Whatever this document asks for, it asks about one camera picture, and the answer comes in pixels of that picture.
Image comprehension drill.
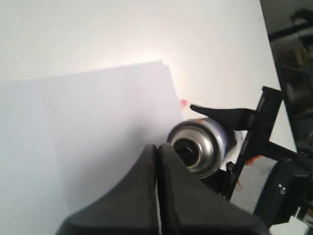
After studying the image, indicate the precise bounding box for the white paper sheet stack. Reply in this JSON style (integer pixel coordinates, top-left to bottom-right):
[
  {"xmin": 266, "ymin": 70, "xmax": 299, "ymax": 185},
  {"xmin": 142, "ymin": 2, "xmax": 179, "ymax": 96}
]
[{"xmin": 0, "ymin": 62, "xmax": 182, "ymax": 224}]

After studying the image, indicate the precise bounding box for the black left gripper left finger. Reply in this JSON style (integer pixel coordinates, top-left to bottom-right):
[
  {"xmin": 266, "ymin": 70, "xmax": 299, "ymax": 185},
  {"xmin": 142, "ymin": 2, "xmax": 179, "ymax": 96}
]
[{"xmin": 57, "ymin": 144, "xmax": 159, "ymax": 235}]

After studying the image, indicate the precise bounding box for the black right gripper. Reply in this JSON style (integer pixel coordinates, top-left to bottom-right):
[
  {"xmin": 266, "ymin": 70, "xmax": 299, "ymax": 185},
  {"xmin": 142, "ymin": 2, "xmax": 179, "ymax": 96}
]
[{"xmin": 190, "ymin": 86, "xmax": 313, "ymax": 200}]

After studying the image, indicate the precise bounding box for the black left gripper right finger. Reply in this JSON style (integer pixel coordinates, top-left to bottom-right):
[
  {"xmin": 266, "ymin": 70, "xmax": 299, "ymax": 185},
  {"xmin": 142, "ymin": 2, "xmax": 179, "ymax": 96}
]
[{"xmin": 156, "ymin": 143, "xmax": 270, "ymax": 235}]

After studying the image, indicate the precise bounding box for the white dotted spray paint can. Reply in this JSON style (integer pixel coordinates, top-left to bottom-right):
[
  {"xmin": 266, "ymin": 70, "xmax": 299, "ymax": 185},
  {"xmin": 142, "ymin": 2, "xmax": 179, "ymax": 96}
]
[{"xmin": 167, "ymin": 118, "xmax": 245, "ymax": 179}]

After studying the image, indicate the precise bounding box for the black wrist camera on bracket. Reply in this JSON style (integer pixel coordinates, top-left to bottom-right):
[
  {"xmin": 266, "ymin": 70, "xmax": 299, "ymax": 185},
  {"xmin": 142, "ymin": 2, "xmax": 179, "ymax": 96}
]
[{"xmin": 254, "ymin": 158, "xmax": 313, "ymax": 227}]

